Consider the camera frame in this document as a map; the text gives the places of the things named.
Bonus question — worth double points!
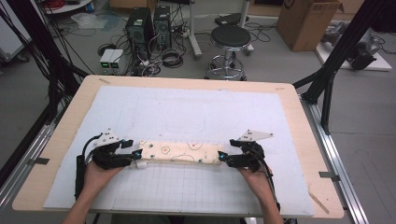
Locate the brown cardboard box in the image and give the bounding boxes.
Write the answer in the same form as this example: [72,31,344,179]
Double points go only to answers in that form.
[276,0,343,52]

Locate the round white table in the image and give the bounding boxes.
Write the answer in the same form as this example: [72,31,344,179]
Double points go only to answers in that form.
[42,0,94,15]

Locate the small black computer tower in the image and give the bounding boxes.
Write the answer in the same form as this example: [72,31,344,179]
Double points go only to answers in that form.
[153,5,173,51]

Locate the aluminium table rail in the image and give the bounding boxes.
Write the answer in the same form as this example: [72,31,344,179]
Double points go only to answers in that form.
[299,94,371,224]
[0,104,69,208]

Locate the coiled black cable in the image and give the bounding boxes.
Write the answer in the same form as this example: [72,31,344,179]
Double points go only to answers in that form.
[161,48,185,69]

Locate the thin wooden strip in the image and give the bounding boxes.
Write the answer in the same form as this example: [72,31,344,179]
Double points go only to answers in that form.
[307,189,331,216]

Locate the white grid mat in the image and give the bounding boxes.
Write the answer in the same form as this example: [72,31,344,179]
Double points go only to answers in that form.
[42,85,316,217]

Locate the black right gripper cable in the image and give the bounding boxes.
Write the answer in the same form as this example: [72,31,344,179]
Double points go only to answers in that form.
[260,157,282,213]

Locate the cream cloth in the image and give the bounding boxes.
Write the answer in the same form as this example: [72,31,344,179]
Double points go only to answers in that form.
[135,139,226,170]

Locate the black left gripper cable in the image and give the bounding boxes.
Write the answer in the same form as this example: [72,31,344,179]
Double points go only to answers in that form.
[74,133,104,201]

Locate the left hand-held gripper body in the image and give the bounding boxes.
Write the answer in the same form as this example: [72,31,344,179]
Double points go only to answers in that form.
[92,128,134,171]

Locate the clear plastic bag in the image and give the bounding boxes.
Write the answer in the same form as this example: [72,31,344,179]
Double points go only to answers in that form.
[70,12,120,33]

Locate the white board with machine parts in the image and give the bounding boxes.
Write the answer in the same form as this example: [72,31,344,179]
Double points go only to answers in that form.
[315,21,394,73]

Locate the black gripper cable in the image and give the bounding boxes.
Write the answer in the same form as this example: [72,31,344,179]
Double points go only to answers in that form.
[260,157,282,213]
[74,133,104,201]

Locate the white power supply unit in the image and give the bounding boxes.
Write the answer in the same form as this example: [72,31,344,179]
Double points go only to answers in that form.
[99,49,115,76]
[108,49,126,76]

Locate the person's right hand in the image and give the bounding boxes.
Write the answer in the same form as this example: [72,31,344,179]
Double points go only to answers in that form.
[237,165,276,201]

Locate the black metal frame post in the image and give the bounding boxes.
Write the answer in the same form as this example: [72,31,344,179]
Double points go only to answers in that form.
[291,0,386,135]

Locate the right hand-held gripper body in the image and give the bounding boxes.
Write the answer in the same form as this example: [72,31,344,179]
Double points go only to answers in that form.
[227,129,275,173]

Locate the black metal frame with cables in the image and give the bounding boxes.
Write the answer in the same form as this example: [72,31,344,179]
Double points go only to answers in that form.
[0,0,90,124]

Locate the large black computer tower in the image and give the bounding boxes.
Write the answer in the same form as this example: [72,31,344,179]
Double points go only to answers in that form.
[125,7,156,77]

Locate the person's left hand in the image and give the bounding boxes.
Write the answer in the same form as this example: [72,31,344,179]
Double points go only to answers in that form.
[83,161,126,196]

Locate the black round stool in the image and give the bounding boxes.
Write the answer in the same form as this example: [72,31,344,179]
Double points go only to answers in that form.
[205,23,254,82]

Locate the white desk leg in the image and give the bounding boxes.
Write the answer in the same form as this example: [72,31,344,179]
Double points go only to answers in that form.
[186,0,204,61]

